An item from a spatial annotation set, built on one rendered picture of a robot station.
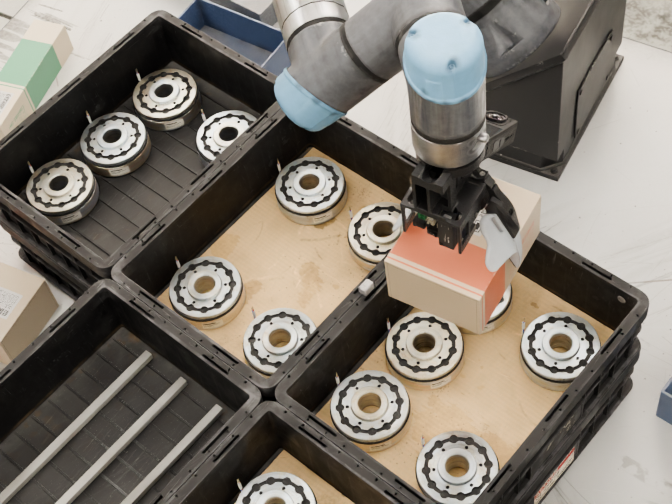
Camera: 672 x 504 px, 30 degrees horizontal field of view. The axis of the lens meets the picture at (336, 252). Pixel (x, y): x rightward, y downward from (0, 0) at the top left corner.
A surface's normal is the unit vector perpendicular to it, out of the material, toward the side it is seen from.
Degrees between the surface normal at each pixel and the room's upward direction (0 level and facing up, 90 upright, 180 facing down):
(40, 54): 0
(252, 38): 90
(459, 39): 1
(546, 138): 90
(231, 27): 90
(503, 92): 90
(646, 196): 0
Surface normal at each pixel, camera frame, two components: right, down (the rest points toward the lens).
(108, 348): -0.11, -0.56
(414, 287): -0.50, 0.75
